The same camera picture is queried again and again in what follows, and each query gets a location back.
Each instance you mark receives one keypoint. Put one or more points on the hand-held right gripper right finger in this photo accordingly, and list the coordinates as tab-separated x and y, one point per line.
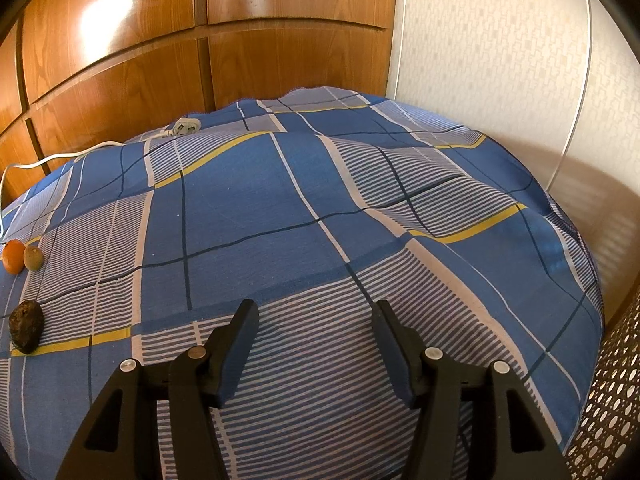
395	355

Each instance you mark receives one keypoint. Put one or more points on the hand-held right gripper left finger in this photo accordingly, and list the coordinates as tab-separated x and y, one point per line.
239	355

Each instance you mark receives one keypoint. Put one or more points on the dark wrinkled avocado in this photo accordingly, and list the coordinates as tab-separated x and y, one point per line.
26	325

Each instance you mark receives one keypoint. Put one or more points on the brown kiwi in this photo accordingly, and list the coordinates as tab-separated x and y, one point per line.
34	258

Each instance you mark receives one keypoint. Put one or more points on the orange tangerine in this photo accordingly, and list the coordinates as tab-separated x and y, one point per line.
13	257

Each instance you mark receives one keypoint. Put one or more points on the blue plaid tablecloth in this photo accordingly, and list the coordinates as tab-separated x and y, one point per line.
310	200

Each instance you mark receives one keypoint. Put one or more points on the woven rattan panel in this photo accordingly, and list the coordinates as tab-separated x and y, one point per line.
607	400

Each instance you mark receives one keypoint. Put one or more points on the wooden headboard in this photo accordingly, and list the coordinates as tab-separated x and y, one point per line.
150	35

